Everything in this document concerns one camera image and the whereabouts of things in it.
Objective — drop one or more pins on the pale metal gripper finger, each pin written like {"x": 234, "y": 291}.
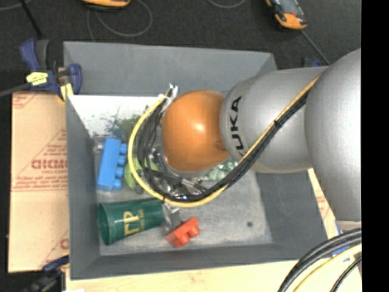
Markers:
{"x": 172, "y": 216}

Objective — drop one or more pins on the red toy building block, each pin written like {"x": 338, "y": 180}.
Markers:
{"x": 183, "y": 233}

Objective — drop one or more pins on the dark green plastic cup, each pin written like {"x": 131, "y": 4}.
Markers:
{"x": 127, "y": 221}

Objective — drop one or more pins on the lime green toy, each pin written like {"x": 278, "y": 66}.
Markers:
{"x": 129, "y": 175}

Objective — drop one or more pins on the grey metal bin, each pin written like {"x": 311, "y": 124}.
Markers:
{"x": 231, "y": 221}

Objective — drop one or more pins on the blue toy building block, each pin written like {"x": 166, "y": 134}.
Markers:
{"x": 108, "y": 163}

